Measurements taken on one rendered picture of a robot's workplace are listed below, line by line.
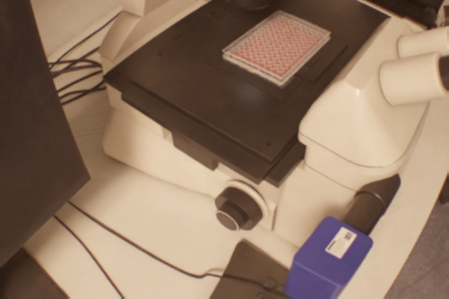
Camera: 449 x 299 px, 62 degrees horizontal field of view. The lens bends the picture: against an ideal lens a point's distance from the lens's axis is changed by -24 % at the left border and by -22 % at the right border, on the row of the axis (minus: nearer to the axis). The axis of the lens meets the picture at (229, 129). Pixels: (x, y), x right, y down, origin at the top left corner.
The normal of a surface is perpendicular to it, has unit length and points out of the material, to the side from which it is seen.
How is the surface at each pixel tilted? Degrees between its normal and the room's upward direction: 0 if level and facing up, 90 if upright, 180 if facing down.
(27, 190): 86
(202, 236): 0
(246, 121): 0
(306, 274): 90
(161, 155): 49
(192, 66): 0
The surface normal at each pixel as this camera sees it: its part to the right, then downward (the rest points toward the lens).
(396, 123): 0.59, -0.09
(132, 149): -0.47, 0.00
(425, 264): -0.02, -0.67
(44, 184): 0.78, 0.40
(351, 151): -0.62, 0.55
